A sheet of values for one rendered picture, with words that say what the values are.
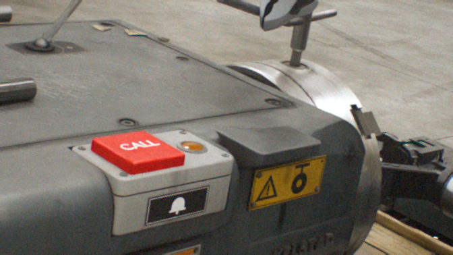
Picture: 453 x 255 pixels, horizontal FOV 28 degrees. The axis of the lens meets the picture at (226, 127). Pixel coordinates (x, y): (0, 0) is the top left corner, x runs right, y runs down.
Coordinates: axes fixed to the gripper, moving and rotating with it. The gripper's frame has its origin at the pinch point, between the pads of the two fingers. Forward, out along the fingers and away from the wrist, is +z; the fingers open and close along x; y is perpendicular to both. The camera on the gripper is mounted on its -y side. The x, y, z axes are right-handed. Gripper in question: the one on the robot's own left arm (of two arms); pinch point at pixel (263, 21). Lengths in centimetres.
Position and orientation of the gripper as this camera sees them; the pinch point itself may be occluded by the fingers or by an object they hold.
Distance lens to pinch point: 112.3
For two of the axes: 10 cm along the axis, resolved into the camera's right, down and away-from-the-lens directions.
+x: -5.5, -7.0, 4.6
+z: -4.2, 7.1, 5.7
